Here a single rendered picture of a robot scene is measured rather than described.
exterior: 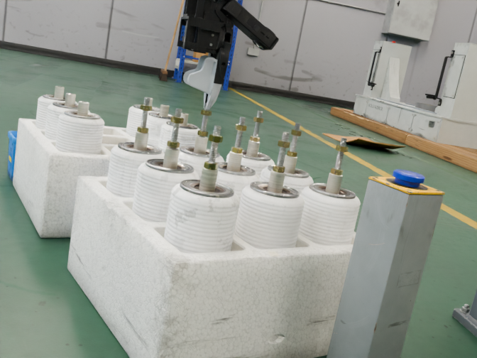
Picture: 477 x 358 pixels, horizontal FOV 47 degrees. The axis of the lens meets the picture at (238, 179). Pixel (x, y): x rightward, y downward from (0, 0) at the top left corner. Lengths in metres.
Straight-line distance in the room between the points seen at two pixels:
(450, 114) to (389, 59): 1.43
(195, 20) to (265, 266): 0.43
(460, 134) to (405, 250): 3.60
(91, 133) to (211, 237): 0.54
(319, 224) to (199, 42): 0.36
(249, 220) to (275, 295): 0.11
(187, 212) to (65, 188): 0.50
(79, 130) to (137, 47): 6.02
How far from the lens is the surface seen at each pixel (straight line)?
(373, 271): 0.75
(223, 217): 0.74
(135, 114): 1.50
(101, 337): 0.87
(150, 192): 0.83
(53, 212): 1.20
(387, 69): 5.52
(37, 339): 0.86
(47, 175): 1.18
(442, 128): 4.24
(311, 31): 7.55
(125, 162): 0.93
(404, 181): 0.74
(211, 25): 0.97
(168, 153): 0.85
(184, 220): 0.74
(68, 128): 1.21
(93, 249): 0.95
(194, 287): 0.72
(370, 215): 0.75
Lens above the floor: 0.44
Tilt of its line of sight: 13 degrees down
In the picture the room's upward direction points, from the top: 10 degrees clockwise
